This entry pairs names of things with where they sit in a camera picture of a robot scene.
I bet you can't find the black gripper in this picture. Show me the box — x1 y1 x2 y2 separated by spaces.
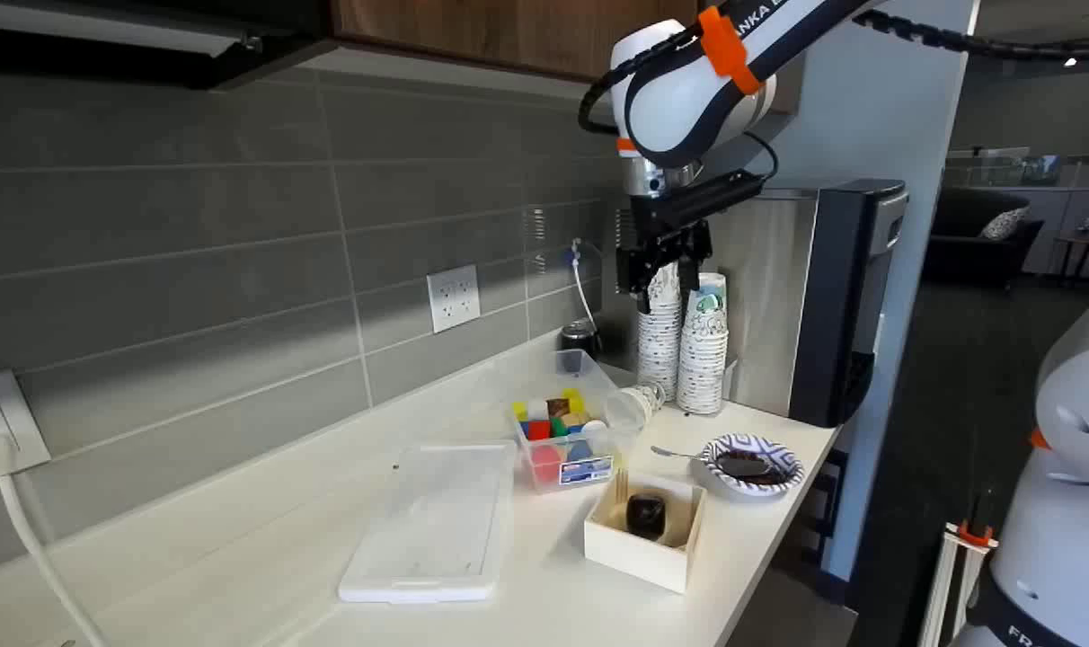
616 168 767 296

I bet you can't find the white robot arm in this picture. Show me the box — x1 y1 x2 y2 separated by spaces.
580 0 1089 298

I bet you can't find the black coffee machine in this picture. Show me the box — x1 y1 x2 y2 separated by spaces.
729 181 908 429

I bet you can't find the dark object in box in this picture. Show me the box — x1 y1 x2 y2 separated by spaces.
626 492 670 538

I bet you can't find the light wooden box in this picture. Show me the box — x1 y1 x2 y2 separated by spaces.
581 471 704 594

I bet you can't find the tall paper cup stack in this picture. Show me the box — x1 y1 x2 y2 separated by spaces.
641 261 681 399

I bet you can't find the short paper cup stack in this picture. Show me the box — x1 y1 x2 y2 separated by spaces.
677 274 729 417

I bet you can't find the clear plastic toy bin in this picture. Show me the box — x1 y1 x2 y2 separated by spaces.
504 350 642 492

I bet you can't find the patterned paper plate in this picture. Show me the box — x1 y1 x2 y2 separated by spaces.
689 435 802 501

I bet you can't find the clear plastic bin lid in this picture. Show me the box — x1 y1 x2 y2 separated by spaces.
335 444 514 606

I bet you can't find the white wall outlet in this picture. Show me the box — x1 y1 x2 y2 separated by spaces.
427 265 481 332

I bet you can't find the white power cable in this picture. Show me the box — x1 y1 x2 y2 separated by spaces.
0 435 107 647

